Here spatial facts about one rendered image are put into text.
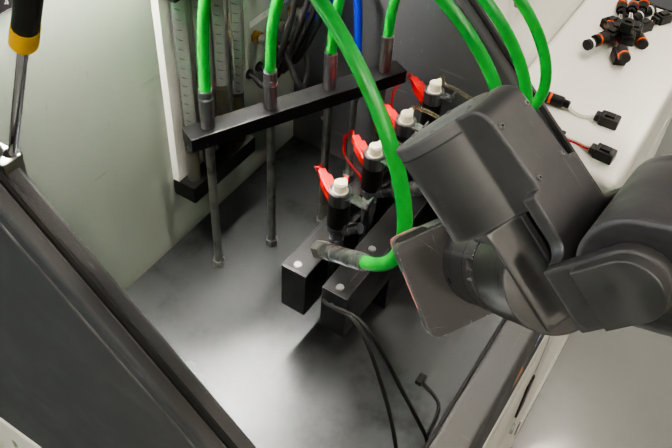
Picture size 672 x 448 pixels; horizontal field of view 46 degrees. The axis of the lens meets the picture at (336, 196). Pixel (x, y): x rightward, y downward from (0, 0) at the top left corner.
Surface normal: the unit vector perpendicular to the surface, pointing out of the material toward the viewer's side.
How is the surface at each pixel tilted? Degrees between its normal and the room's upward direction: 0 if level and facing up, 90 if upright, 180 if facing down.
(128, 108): 90
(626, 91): 0
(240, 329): 0
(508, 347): 0
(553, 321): 46
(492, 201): 54
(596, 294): 84
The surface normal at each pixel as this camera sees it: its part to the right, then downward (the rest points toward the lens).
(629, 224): -0.58, 0.47
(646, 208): -0.16, -0.87
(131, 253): 0.84, 0.41
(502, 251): 0.16, 0.01
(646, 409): 0.05, -0.71
